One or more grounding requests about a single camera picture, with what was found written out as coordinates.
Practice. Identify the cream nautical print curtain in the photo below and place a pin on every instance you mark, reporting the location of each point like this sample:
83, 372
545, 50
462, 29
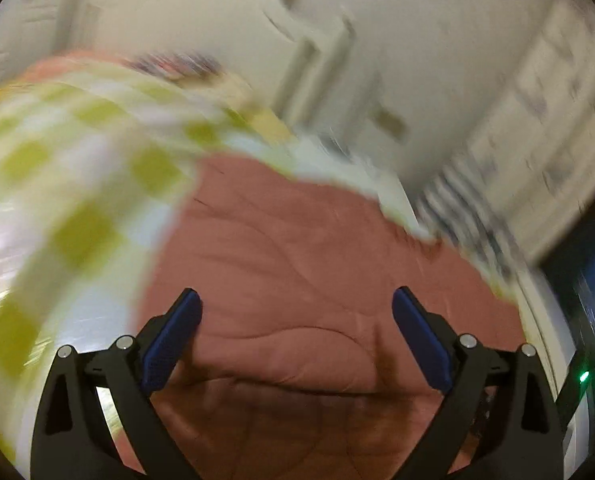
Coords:
527, 174

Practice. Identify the wall socket plate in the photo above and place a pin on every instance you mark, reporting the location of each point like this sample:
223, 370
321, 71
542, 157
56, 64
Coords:
390, 123

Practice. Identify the patterned multicolour pillow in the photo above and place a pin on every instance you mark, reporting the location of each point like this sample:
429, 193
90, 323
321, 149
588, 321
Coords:
176, 66

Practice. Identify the white wooden headboard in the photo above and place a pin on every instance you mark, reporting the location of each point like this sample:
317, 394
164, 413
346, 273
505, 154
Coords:
288, 62

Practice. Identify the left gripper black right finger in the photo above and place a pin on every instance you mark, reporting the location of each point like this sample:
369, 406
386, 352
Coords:
522, 437

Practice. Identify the pink folded blanket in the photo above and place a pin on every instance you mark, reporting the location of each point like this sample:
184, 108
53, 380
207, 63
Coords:
65, 62

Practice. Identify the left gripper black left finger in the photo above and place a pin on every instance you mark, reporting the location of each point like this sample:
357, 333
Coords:
71, 439

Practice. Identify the red-brown quilted jacket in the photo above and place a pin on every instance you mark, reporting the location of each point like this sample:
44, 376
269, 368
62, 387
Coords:
298, 370

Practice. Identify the green white checkered bed sheet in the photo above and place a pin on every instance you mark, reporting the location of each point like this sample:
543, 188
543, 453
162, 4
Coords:
94, 167

